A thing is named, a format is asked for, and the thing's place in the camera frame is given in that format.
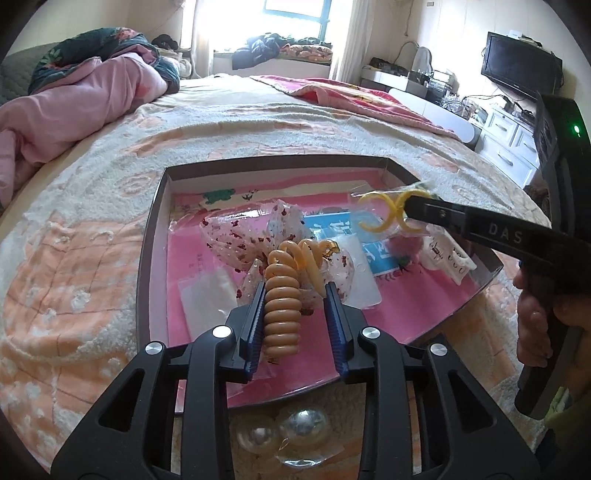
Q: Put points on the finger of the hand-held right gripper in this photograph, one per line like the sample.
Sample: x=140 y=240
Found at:
x=461 y=221

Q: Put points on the sheer white curtain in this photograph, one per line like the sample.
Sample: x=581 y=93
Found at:
x=201 y=41

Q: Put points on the cream curtain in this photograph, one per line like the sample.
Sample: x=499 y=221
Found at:
x=364 y=41

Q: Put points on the black cloth bundle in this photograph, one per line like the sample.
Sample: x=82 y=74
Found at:
x=165 y=41

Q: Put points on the orange patterned blanket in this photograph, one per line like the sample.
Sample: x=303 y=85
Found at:
x=307 y=50

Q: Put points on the white hair claw clip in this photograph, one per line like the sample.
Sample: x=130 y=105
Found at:
x=443 y=261

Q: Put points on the floral scrunchie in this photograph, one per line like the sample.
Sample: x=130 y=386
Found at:
x=231 y=235

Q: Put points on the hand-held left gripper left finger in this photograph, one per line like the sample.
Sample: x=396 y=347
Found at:
x=255 y=323

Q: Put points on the dark cardboard box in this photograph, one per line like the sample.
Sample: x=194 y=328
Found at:
x=152 y=258

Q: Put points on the dark jacket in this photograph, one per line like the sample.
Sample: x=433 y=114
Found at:
x=254 y=48

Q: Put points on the white grey desk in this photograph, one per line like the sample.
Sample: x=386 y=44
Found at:
x=443 y=115

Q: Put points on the window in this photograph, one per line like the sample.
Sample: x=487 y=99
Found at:
x=295 y=16

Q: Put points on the white drawer dresser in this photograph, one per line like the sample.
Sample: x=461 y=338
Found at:
x=508 y=143

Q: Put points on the clear plastic bag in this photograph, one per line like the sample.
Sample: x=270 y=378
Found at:
x=207 y=300
x=362 y=281

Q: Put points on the pink quilt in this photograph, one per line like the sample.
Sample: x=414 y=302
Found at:
x=69 y=106

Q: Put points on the pink printed blanket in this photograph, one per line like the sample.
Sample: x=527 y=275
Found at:
x=360 y=99

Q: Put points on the white table mirror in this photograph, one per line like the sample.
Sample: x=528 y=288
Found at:
x=422 y=57

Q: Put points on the dark floral quilt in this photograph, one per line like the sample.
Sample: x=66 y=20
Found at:
x=92 y=46

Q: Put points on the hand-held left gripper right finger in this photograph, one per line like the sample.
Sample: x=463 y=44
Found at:
x=336 y=323

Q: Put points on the grey green headboard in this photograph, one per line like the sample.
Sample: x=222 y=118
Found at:
x=14 y=74

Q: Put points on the black television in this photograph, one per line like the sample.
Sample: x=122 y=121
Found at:
x=521 y=64

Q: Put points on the person's right hand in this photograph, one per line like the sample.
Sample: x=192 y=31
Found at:
x=531 y=327

